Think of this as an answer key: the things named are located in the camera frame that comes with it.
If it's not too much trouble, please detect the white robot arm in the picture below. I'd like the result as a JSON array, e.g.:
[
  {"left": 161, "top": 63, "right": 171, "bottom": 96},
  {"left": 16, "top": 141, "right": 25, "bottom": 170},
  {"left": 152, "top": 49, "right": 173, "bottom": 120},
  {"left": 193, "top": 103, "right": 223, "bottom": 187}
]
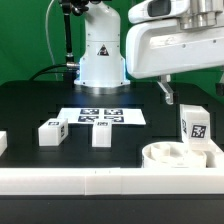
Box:
[{"left": 75, "top": 0, "right": 224, "bottom": 104}]

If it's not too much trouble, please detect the white round stool seat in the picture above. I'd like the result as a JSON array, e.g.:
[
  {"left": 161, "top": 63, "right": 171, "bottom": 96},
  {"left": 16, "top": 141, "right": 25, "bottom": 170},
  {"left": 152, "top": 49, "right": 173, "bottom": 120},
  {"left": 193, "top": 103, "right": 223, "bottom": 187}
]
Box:
[{"left": 142, "top": 142, "right": 207, "bottom": 168}]

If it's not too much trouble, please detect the black cable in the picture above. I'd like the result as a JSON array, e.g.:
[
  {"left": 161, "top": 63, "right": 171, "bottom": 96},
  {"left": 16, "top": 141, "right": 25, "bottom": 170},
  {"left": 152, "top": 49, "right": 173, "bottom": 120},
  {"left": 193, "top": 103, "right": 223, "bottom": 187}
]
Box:
[{"left": 28, "top": 63, "right": 76, "bottom": 82}]

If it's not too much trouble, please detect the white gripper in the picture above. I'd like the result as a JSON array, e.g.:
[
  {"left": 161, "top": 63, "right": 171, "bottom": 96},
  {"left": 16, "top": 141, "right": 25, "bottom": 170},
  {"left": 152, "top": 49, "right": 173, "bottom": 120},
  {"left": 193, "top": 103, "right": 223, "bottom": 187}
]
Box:
[{"left": 126, "top": 19, "right": 224, "bottom": 105}]

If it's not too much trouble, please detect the white U-shaped fence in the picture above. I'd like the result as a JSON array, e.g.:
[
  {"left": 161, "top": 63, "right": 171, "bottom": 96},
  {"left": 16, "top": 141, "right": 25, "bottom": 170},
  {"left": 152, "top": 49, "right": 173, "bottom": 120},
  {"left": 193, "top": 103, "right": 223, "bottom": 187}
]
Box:
[{"left": 0, "top": 130, "right": 224, "bottom": 196}]

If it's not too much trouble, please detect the paper sheet with markers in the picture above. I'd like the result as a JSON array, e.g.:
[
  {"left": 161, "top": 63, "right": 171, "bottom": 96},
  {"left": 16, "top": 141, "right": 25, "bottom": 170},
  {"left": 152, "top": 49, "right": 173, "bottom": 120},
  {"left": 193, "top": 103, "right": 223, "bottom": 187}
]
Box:
[{"left": 58, "top": 108, "right": 146, "bottom": 125}]

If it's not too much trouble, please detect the white cable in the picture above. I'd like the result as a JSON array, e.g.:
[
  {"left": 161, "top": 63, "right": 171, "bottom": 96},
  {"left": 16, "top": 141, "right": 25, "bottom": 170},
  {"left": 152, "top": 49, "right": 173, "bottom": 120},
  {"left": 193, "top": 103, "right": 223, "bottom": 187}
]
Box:
[{"left": 44, "top": 0, "right": 59, "bottom": 81}]

